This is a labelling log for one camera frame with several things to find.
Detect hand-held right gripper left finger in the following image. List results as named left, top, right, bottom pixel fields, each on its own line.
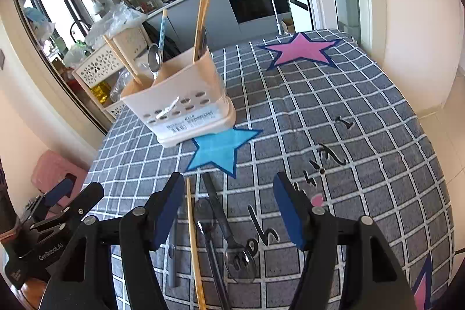
left=38, top=172, right=186, bottom=310

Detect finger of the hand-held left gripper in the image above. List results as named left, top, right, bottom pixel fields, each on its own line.
left=29, top=182, right=105, bottom=234
left=22, top=179, right=72, bottom=221

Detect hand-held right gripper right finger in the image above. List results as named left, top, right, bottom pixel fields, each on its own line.
left=272, top=172, right=418, bottom=310

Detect dark handled utensil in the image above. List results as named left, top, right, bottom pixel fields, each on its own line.
left=168, top=219, right=179, bottom=288

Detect black utensil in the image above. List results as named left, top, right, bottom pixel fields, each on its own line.
left=194, top=201, right=231, bottom=310

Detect beige utensil holder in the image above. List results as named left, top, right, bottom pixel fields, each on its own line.
left=120, top=49, right=237, bottom=148

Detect metal spoon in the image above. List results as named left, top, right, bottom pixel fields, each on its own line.
left=199, top=27, right=209, bottom=61
left=147, top=44, right=162, bottom=80

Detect blue patterned chopstick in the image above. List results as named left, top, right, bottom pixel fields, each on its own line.
left=158, top=9, right=168, bottom=64

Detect pink plastic stool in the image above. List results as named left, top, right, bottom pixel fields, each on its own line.
left=31, top=150, right=90, bottom=194

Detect checked tablecloth with stars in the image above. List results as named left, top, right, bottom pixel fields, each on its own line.
left=78, top=30, right=455, bottom=310

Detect yellow oil bottle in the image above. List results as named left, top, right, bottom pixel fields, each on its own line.
left=91, top=83, right=111, bottom=103

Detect crumpled plastic bag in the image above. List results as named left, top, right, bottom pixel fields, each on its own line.
left=109, top=72, right=132, bottom=102

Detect beige storage cart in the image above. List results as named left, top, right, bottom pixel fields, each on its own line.
left=72, top=25, right=149, bottom=120

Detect black kitchen faucet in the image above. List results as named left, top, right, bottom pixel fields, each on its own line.
left=70, top=21, right=91, bottom=44

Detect clear plastic bags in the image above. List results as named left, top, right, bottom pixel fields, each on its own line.
left=85, top=1, right=148, bottom=45

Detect white hanging plastic bag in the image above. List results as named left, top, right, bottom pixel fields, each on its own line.
left=89, top=0, right=104, bottom=20

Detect white pole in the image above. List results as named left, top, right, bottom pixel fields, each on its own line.
left=265, top=0, right=284, bottom=36

